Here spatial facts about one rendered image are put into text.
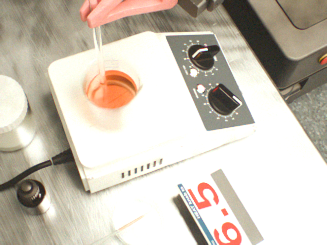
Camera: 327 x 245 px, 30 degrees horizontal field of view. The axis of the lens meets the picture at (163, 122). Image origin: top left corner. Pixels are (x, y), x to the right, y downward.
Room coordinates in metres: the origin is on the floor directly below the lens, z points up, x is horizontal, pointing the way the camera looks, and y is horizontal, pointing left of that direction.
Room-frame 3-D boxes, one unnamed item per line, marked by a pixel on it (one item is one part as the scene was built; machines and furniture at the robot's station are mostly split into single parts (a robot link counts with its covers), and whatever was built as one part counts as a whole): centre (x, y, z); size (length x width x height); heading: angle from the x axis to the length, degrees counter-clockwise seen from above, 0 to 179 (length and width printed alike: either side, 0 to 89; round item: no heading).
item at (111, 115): (0.21, 0.05, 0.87); 0.06 x 0.05 x 0.08; 106
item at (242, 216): (0.14, -0.07, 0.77); 0.09 x 0.06 x 0.04; 36
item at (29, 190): (0.13, 0.12, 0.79); 0.03 x 0.03 x 0.07
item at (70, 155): (0.24, 0.02, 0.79); 0.22 x 0.13 x 0.08; 118
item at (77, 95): (0.23, 0.05, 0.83); 0.12 x 0.12 x 0.01; 28
